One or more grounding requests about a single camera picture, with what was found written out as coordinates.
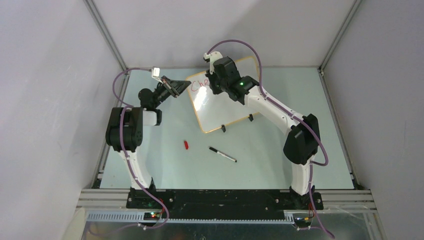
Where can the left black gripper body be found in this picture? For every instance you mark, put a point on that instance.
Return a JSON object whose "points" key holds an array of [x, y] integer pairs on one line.
{"points": [[161, 94]]}

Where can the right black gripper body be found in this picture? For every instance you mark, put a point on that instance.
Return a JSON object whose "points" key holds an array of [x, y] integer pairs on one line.
{"points": [[219, 86]]}

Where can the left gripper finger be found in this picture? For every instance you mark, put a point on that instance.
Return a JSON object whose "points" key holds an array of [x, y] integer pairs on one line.
{"points": [[183, 84], [171, 86]]}

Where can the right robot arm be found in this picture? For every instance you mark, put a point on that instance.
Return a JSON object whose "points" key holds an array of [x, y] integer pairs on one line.
{"points": [[302, 132]]}

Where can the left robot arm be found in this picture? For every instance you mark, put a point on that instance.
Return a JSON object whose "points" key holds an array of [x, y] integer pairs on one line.
{"points": [[125, 129]]}

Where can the yellow-framed whiteboard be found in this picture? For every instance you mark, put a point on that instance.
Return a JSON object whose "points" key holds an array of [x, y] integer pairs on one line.
{"points": [[214, 111]]}

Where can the black whiteboard stand foot right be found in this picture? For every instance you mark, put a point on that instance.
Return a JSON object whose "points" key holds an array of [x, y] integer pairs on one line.
{"points": [[250, 117]]}

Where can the black capped marker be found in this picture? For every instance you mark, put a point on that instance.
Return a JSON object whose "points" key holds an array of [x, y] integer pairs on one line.
{"points": [[223, 154]]}

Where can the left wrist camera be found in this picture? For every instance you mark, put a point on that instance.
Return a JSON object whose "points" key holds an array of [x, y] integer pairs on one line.
{"points": [[155, 72]]}

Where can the aluminium frame front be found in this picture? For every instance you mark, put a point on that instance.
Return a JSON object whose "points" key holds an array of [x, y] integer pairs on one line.
{"points": [[109, 205]]}

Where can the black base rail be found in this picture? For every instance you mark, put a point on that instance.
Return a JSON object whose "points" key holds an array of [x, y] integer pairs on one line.
{"points": [[223, 204]]}

